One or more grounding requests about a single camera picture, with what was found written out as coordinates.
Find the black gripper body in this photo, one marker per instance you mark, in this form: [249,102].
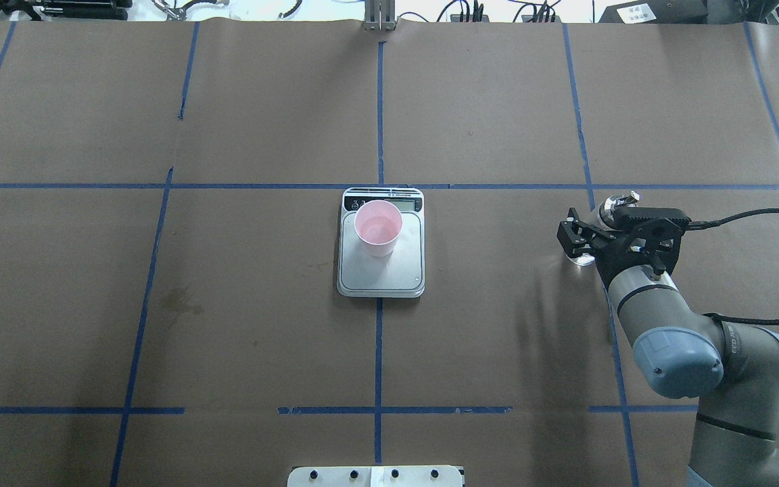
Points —
[610,258]

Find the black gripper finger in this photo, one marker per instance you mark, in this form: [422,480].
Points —
[580,239]

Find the clear glass sauce bottle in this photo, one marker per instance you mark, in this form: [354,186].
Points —
[601,216]

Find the pink plastic cup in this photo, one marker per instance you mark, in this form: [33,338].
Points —
[378,224]

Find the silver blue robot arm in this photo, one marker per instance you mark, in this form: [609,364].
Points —
[729,364]

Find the silver digital kitchen scale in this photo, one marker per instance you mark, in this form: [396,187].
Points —
[399,275]

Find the black box with label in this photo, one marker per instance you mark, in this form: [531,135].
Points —
[655,12]

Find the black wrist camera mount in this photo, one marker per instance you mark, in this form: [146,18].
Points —
[649,236]

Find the aluminium frame post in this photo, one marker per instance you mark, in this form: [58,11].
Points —
[380,15]

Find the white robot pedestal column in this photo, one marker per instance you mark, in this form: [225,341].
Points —
[378,475]

